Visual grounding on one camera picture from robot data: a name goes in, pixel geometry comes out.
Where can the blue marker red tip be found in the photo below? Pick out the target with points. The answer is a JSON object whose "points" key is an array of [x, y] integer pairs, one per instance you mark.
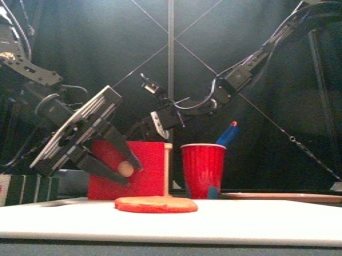
{"points": [[228, 135]]}

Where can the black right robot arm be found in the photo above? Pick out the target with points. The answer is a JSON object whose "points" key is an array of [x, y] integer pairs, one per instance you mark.
{"points": [[249, 66]]}

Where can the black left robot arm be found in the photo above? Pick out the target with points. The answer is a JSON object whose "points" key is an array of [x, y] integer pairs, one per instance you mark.
{"points": [[27, 70]]}

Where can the red plastic cup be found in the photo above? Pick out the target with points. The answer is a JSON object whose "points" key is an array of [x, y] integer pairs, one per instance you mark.
{"points": [[202, 170]]}

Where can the green white striped box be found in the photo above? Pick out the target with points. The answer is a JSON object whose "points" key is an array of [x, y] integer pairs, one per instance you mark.
{"points": [[27, 189]]}

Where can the flat orange dough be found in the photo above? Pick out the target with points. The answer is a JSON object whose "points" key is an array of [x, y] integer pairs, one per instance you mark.
{"points": [[156, 204]]}

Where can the round wooden drawer knob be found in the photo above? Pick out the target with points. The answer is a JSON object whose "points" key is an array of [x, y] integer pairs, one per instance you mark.
{"points": [[126, 169]]}

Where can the dark side frame post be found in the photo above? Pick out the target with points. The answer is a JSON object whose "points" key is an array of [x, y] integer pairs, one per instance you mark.
{"points": [[323, 100]]}

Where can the red drawer box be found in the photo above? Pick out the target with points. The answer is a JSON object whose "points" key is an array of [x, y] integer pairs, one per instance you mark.
{"points": [[149, 173]]}

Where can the brown flat tray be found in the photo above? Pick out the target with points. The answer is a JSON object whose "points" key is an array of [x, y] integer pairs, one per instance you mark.
{"points": [[285, 197]]}

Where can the grey vertical frame pole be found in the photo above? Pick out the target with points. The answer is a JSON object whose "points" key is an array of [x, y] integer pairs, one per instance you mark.
{"points": [[172, 50]]}

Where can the white cutting board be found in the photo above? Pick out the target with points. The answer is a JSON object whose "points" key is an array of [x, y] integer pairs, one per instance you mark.
{"points": [[249, 221]]}

